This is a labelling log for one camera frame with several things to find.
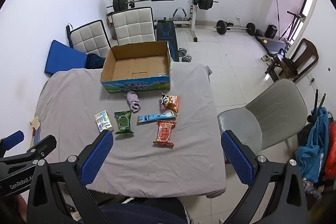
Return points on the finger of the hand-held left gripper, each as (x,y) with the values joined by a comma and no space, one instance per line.
(43,146)
(11,138)

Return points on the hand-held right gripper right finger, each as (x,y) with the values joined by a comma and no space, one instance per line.
(237,158)

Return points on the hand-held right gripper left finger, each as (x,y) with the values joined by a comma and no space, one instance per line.
(97,158)

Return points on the small white green box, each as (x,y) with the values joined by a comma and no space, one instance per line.
(103,120)

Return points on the green snack packet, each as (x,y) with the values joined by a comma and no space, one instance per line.
(123,122)

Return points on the purple sock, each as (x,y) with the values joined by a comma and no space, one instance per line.
(133,102)

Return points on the long blue packet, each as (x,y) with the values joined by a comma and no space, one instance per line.
(155,118)

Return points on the red snack packet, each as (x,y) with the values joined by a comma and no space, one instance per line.
(164,133)

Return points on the printed cardboard box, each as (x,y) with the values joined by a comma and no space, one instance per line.
(136,86)

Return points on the panda print snack packet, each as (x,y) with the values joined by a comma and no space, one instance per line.
(170,103)

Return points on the grey plastic chair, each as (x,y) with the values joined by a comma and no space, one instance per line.
(275,111)

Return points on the person's dark clothing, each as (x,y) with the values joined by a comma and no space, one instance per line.
(144,212)

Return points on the blue jacket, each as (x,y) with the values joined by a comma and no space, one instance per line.
(313,150)

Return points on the blue foam mat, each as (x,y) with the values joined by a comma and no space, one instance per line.
(64,58)

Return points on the orange bag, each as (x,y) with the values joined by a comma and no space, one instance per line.
(331,153)

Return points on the black sticks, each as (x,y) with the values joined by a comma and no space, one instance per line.
(316,102)

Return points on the dark blue cloth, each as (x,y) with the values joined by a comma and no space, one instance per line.
(95,61)

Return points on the pair of white shoes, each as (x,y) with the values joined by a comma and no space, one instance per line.
(267,58)

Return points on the clear plastic wrap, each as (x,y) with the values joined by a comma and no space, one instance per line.
(162,75)

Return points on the white padded chair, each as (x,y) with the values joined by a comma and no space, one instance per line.
(134,27)
(88,39)

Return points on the black treadmill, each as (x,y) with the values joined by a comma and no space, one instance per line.
(274,44)

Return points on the brown wooden chair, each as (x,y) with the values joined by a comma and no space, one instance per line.
(307,54)

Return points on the black speaker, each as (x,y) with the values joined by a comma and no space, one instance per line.
(271,31)

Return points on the short barbell with black plates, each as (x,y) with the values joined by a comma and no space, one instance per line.
(221,27)

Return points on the small brown carton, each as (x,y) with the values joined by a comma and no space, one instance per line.
(109,19)

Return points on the black blue weight bench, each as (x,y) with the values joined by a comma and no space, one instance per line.
(166,33)

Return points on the white barbell rack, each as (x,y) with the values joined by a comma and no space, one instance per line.
(194,18)

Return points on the thin black pole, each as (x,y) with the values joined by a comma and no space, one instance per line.
(277,11)

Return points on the black tripod stand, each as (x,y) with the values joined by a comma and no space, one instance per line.
(295,15)

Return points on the long barbell with black plates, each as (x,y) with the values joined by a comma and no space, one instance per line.
(157,0)

